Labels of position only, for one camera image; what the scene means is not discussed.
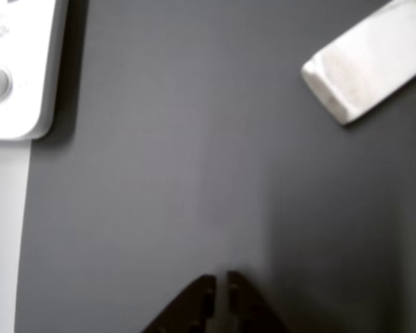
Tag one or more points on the white block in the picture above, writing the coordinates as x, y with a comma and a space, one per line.
367, 62

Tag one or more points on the grey desk mat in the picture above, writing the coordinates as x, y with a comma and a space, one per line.
194, 138

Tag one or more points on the white square device with buttons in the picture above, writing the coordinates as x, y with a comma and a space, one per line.
17, 69

